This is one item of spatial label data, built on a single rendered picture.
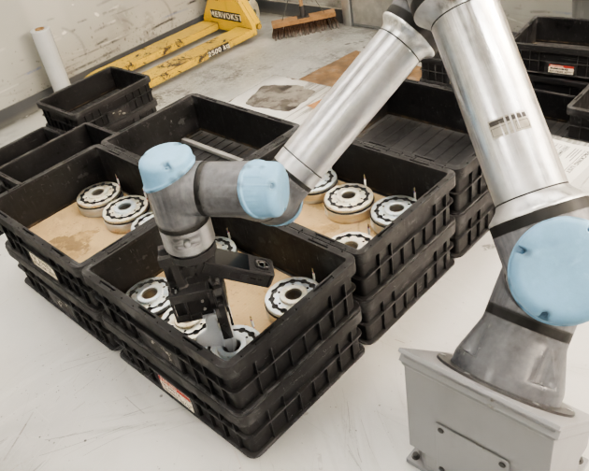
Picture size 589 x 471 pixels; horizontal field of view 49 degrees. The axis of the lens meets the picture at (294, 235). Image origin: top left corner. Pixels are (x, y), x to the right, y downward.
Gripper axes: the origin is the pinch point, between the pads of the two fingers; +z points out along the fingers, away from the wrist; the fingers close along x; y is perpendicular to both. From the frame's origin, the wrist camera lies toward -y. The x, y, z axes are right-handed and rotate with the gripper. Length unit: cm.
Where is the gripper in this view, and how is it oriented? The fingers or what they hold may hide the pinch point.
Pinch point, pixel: (233, 336)
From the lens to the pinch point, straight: 108.7
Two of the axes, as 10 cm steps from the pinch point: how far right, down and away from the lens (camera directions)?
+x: 1.7, 5.7, -8.0
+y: -9.7, 2.2, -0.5
